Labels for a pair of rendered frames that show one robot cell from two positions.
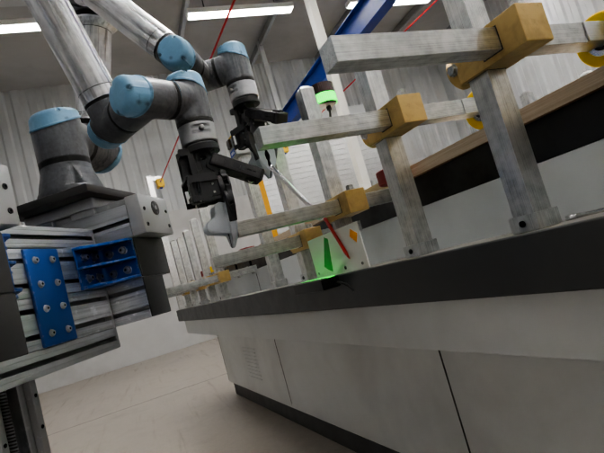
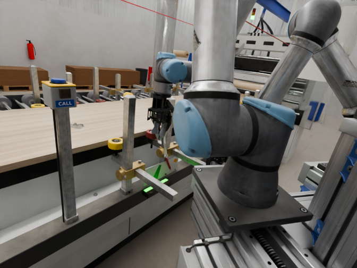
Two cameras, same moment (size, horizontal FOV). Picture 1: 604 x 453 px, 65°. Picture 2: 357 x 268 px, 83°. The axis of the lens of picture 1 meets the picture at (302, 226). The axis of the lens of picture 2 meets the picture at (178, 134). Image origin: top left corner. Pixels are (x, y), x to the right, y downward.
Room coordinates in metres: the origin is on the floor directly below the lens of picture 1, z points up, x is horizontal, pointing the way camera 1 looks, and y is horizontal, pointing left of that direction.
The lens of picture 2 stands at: (1.50, 0.82, 1.33)
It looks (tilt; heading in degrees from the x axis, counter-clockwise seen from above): 21 degrees down; 243
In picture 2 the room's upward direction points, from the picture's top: 8 degrees clockwise
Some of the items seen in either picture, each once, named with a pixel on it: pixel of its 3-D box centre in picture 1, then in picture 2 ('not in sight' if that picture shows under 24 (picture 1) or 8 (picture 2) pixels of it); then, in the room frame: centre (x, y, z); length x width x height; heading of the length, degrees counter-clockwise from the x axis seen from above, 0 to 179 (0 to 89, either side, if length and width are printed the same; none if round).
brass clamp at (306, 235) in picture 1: (304, 240); (130, 170); (1.30, 0.00, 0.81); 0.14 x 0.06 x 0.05; 25
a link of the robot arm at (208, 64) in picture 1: (198, 75); (177, 70); (1.19, 0.15, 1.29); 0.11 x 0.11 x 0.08; 83
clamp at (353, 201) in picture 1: (343, 206); (167, 150); (1.08, -0.10, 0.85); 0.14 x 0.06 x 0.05; 25
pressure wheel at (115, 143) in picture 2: not in sight; (116, 149); (1.35, -0.14, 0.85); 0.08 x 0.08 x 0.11
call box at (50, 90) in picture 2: (241, 146); (59, 95); (1.56, 0.12, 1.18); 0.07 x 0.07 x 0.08; 25
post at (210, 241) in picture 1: (214, 255); not in sight; (2.23, 0.43, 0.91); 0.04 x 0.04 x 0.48; 25
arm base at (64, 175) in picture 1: (69, 182); (250, 171); (1.12, 0.51, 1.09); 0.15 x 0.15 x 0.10
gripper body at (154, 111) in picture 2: (249, 124); (160, 107); (1.20, 0.06, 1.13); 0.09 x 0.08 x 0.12; 45
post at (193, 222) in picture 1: (204, 262); not in sight; (2.46, 0.54, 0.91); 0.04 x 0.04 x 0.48; 25
